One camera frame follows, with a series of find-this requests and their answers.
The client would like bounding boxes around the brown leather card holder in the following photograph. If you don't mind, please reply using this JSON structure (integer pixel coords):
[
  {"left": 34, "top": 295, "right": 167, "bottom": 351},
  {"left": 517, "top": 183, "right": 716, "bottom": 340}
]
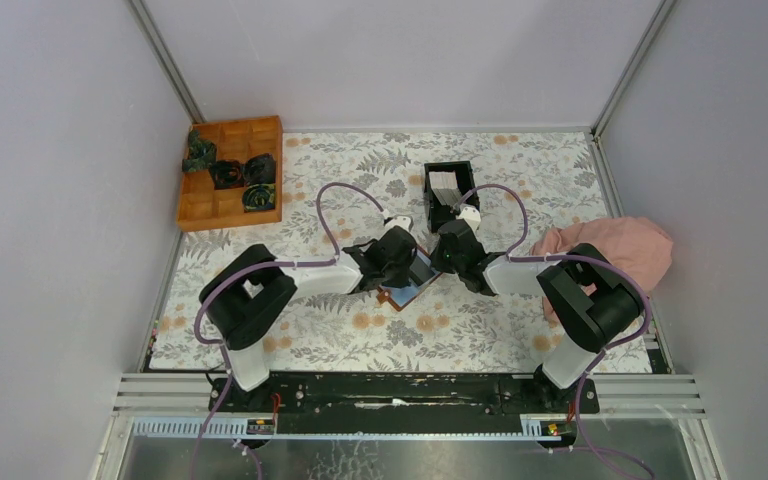
[{"left": 376, "top": 248, "right": 441, "bottom": 312}]

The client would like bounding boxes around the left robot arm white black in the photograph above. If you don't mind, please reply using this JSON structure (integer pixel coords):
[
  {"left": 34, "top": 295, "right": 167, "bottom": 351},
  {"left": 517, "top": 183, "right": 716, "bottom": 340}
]
[{"left": 194, "top": 226, "right": 419, "bottom": 411}]

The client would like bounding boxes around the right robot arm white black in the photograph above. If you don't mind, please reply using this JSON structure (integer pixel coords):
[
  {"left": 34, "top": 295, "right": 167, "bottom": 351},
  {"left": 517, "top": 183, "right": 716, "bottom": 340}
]
[{"left": 431, "top": 220, "right": 652, "bottom": 412}]

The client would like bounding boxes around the black card box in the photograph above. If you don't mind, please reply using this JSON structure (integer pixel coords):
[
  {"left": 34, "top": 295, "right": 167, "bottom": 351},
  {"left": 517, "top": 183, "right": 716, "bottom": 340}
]
[{"left": 423, "top": 161, "right": 481, "bottom": 233}]

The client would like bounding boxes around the stack of credit cards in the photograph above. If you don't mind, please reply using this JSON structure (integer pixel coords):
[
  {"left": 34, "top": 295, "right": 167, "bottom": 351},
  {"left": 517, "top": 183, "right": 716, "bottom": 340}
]
[{"left": 427, "top": 171, "right": 462, "bottom": 207}]

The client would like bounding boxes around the floral patterned table mat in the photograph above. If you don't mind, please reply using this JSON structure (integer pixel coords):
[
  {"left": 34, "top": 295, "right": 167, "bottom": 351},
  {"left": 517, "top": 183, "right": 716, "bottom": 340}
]
[{"left": 148, "top": 132, "right": 608, "bottom": 372}]

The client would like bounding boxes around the green black rolled sock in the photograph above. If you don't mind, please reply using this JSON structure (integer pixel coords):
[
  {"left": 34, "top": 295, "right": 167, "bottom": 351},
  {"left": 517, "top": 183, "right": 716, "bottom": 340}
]
[{"left": 241, "top": 183, "right": 276, "bottom": 213}]

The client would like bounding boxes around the black rolled sock right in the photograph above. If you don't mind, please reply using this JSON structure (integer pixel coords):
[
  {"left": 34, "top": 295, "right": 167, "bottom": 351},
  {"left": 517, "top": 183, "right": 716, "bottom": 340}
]
[{"left": 243, "top": 153, "right": 277, "bottom": 186}]

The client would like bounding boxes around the orange wooden compartment tray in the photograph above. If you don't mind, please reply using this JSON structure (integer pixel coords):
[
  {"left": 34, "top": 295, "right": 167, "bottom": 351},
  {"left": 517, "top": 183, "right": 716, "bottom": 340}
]
[{"left": 176, "top": 115, "right": 283, "bottom": 232}]

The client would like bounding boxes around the pink crumpled cloth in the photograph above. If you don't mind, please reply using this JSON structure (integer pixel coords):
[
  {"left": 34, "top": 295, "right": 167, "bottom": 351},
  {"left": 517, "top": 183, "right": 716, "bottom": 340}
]
[{"left": 530, "top": 217, "right": 673, "bottom": 293}]

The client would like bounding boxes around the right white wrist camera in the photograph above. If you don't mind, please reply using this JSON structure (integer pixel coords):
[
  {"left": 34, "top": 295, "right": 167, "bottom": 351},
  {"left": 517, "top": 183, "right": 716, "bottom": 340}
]
[{"left": 456, "top": 203, "right": 481, "bottom": 232}]

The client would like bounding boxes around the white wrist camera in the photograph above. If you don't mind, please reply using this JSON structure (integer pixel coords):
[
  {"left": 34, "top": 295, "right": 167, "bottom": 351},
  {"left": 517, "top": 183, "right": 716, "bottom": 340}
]
[
  {"left": 384, "top": 215, "right": 413, "bottom": 233},
  {"left": 456, "top": 203, "right": 481, "bottom": 232}
]

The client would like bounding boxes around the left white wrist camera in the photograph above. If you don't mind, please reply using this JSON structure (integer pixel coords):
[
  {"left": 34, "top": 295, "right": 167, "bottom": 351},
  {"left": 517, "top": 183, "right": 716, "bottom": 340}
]
[{"left": 384, "top": 215, "right": 413, "bottom": 233}]

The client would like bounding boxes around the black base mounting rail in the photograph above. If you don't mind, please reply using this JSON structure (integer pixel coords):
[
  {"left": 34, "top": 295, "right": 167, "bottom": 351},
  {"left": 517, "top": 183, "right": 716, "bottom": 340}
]
[{"left": 206, "top": 372, "right": 600, "bottom": 435}]

